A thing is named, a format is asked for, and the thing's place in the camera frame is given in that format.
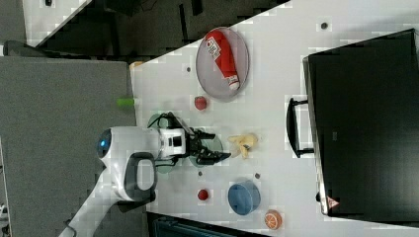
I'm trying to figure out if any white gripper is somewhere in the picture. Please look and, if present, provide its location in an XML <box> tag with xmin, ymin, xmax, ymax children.
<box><xmin>158</xmin><ymin>128</ymin><xmax>231</xmax><ymax>165</ymax></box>

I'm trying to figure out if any yellow peeled toy banana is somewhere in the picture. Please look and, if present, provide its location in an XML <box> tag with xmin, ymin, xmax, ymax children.
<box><xmin>228</xmin><ymin>133</ymin><xmax>258</xmax><ymax>159</ymax></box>

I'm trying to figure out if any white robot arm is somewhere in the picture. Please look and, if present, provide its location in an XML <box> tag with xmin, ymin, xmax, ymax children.
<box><xmin>58</xmin><ymin>126</ymin><xmax>230</xmax><ymax>237</ymax></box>

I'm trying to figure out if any black toaster oven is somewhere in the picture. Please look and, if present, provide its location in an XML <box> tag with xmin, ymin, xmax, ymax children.
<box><xmin>303</xmin><ymin>29</ymin><xmax>419</xmax><ymax>227</ymax></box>

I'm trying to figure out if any red toy strawberry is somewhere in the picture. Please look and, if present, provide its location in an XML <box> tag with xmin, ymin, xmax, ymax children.
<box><xmin>194</xmin><ymin>96</ymin><xmax>208</xmax><ymax>111</ymax></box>

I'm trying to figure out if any blue bowl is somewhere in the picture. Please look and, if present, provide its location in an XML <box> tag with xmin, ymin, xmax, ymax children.
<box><xmin>227</xmin><ymin>180</ymin><xmax>261</xmax><ymax>215</ymax></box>

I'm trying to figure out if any grey round plate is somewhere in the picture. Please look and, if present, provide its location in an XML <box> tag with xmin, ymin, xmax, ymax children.
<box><xmin>196</xmin><ymin>27</ymin><xmax>249</xmax><ymax>102</ymax></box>

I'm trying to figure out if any green marker on table edge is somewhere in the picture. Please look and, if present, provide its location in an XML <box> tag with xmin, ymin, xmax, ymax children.
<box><xmin>117</xmin><ymin>98</ymin><xmax>135</xmax><ymax>108</ymax></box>

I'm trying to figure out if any orange slice toy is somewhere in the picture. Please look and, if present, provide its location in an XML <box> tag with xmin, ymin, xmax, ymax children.
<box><xmin>264</xmin><ymin>209</ymin><xmax>283</xmax><ymax>230</ymax></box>

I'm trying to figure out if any red ketchup bottle toy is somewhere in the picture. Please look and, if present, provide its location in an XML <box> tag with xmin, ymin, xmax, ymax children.
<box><xmin>205</xmin><ymin>30</ymin><xmax>240</xmax><ymax>91</ymax></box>

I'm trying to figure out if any grey partition panel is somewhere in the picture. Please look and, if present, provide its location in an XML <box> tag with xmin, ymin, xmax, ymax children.
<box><xmin>0</xmin><ymin>57</ymin><xmax>135</xmax><ymax>237</ymax></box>

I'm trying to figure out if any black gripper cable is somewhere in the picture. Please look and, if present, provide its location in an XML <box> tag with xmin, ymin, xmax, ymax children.
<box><xmin>154</xmin><ymin>111</ymin><xmax>196</xmax><ymax>136</ymax></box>

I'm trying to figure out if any black oven door handle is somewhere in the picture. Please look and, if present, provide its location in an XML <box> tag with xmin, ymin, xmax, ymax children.
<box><xmin>286</xmin><ymin>98</ymin><xmax>314</xmax><ymax>158</ymax></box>

